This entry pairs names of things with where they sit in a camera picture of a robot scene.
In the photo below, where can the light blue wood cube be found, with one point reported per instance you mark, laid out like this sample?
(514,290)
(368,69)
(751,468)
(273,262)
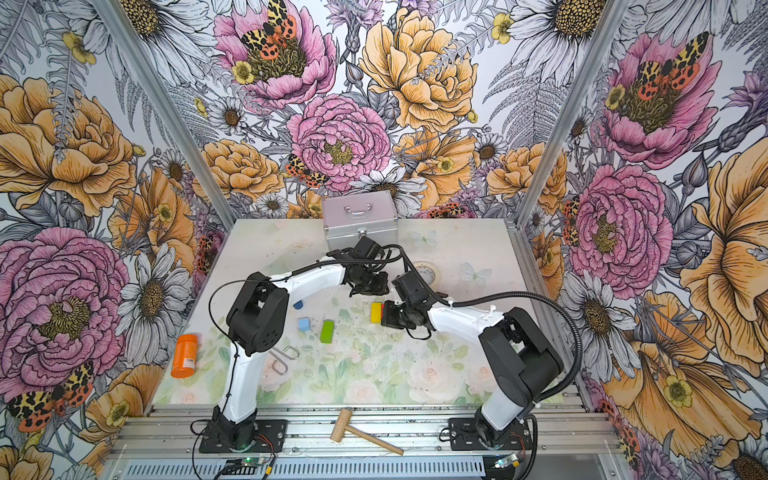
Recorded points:
(305,324)

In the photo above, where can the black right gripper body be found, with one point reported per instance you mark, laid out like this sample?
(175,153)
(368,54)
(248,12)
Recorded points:
(398,315)

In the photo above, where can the green wood block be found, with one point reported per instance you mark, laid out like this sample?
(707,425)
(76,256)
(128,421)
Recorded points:
(327,332)

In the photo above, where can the left circuit board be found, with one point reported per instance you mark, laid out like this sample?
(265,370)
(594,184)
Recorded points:
(250,464)

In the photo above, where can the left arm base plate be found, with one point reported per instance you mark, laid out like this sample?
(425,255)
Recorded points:
(250,436)

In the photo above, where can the circuit board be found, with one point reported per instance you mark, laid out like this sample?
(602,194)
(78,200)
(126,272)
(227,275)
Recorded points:
(509,461)
(250,464)

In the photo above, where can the right circuit board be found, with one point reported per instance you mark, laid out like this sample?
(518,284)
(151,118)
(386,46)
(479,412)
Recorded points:
(509,461)

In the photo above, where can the aluminium front rail frame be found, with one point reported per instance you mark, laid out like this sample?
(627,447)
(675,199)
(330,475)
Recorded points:
(568,443)

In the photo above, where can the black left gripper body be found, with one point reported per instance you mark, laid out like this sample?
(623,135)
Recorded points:
(370,282)

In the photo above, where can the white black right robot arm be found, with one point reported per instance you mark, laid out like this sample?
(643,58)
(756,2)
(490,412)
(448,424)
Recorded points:
(521,359)

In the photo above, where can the silver pink metal case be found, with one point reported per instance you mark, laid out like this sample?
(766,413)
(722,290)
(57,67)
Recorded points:
(346,219)

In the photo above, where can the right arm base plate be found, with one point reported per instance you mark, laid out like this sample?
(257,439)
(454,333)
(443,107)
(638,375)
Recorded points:
(469,434)

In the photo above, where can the orange plastic bottle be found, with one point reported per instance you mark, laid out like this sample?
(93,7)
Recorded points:
(185,357)

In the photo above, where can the wooden mallet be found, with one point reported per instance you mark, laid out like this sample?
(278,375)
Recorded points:
(342,426)

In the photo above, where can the yellow wood block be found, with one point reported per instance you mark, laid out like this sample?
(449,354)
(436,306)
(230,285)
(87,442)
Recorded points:
(376,313)

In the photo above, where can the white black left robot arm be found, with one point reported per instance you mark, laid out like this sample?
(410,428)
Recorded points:
(255,324)

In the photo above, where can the masking tape roll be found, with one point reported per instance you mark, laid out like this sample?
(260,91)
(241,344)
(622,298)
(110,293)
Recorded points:
(429,273)

